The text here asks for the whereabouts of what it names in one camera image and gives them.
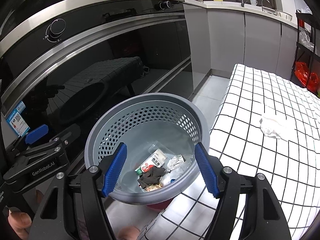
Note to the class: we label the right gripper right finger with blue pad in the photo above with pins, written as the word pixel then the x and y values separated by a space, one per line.
pixel 263 216

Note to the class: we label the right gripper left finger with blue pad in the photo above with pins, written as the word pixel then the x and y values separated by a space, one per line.
pixel 56 216

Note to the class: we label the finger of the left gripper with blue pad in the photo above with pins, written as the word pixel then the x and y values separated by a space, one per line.
pixel 36 134
pixel 68 135

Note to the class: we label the clear plastic bag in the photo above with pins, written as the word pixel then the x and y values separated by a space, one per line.
pixel 169 177

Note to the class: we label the grey cloth rag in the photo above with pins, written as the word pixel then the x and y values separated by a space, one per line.
pixel 151 176

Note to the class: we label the red white snack wrapper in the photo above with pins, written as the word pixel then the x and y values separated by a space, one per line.
pixel 153 187

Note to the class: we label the clear plastic cup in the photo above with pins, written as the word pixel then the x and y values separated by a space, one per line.
pixel 158 146

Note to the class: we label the green white medicine box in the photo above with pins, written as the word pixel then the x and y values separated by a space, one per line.
pixel 157 159

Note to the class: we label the grey kitchen cabinets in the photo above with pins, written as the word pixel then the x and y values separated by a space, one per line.
pixel 222 34

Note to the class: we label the left hand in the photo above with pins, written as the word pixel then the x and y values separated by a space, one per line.
pixel 20 222

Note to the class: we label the right hand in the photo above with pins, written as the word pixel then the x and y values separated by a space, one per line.
pixel 128 233

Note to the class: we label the blue energy label sticker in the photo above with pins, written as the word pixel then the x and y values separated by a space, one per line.
pixel 16 122

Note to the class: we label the crumpled foil paper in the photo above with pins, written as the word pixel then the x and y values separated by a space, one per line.
pixel 175 162

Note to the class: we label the grey perforated waste basket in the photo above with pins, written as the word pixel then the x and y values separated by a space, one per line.
pixel 144 124

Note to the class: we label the black glass oven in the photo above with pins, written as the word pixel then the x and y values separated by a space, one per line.
pixel 110 51

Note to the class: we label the white black grid tablecloth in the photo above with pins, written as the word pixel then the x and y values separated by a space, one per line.
pixel 291 167

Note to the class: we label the crumpled white tissue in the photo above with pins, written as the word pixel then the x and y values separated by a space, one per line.
pixel 276 127

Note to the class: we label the black oven knob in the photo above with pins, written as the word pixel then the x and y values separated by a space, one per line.
pixel 55 30

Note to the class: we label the red plastic bag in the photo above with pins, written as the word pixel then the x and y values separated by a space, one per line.
pixel 309 80

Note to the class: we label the black metal shelf rack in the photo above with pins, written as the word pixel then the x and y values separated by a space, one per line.
pixel 307 44

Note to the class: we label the white mug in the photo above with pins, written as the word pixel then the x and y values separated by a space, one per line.
pixel 254 2

